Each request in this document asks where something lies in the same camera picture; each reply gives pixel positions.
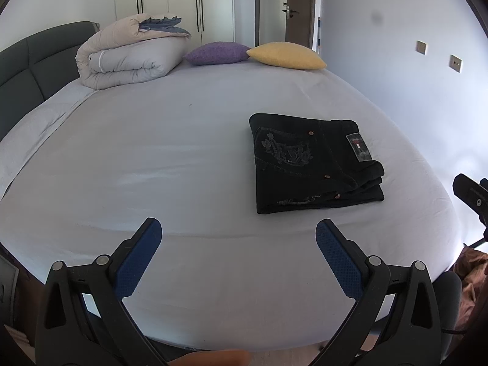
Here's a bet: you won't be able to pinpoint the grey padded headboard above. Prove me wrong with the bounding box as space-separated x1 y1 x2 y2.
0 21 100 142

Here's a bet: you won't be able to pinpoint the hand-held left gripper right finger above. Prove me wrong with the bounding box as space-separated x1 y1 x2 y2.
314 218 454 366

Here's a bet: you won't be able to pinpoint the folded beige duvet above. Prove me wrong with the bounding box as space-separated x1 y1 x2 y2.
75 13 192 90

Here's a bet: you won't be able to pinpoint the purple pillow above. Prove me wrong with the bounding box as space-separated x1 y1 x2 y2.
184 42 252 65

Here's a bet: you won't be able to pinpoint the bed with white sheet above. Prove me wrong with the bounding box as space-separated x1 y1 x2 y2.
0 55 460 351

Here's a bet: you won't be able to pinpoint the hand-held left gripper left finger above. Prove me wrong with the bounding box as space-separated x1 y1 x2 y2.
36 217 168 366

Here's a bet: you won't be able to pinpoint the black pants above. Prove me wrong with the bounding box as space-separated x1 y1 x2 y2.
249 113 385 215

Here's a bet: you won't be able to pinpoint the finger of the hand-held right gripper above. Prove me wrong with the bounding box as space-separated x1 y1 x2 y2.
452 173 488 225

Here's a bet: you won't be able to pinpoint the yellow pillow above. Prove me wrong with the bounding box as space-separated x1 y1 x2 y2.
246 42 328 70

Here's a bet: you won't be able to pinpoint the brown cloth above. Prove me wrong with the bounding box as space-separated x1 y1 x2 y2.
454 246 488 330

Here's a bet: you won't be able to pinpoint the white wardrobe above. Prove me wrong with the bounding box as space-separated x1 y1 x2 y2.
113 0 260 46

